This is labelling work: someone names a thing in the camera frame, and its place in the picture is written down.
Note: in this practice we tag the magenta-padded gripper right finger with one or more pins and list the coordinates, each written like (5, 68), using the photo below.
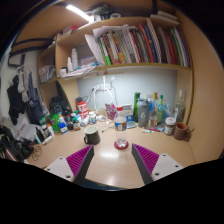
(166, 165)

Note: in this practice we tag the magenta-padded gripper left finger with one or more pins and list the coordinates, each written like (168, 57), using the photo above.
(56, 166)

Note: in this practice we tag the clear red-capped water bottle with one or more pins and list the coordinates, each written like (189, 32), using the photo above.
(120, 128)

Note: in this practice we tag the brown cup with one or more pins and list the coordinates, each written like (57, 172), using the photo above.
(180, 131)

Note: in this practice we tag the white-lidded brown jar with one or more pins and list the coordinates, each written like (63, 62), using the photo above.
(170, 126)

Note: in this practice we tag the white marker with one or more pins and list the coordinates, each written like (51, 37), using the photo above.
(146, 131)

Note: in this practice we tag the blue-capped white bottle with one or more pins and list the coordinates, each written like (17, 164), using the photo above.
(63, 126)

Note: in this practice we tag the green plastic bottle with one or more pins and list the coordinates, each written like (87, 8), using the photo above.
(54, 124)

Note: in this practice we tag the green-capped dark small bottle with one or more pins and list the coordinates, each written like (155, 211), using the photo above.
(76, 124)

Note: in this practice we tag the black mug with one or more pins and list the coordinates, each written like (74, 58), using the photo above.
(92, 136)

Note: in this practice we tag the black bag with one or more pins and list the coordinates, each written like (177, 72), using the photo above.
(13, 146)

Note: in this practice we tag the yellow-capped clear glass bottle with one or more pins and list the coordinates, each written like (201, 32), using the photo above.
(154, 113)

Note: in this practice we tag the flat round red coaster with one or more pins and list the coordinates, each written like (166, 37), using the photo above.
(116, 146)

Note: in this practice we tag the light blue hairbrush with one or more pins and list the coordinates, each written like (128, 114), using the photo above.
(131, 124)

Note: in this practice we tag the green-capped clear bottle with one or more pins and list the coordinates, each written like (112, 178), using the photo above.
(160, 111)

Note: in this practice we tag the grey shaker bottle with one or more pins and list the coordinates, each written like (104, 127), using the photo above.
(142, 115)

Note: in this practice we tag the tall clear white-capped bottle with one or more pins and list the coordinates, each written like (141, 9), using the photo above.
(180, 108)

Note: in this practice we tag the white pill bottle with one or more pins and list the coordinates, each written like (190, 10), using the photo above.
(92, 118)

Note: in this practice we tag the black case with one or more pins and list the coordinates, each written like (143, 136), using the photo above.
(56, 105)

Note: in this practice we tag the red and white can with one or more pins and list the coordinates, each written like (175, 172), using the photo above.
(82, 110)

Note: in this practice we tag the blue and white box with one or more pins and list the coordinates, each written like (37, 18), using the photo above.
(129, 112)

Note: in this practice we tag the green glass bottle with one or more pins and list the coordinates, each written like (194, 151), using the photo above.
(136, 106)

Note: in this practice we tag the pink pouch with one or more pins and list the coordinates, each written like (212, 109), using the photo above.
(110, 111)

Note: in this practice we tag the hanging dark clothes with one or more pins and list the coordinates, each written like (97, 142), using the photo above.
(20, 95)

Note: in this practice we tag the white power strip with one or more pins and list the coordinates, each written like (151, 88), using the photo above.
(101, 87)

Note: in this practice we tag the wooden shelf unit with books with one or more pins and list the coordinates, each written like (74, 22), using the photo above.
(80, 33)

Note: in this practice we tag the ceiling tube light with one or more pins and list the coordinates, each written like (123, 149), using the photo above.
(77, 12)

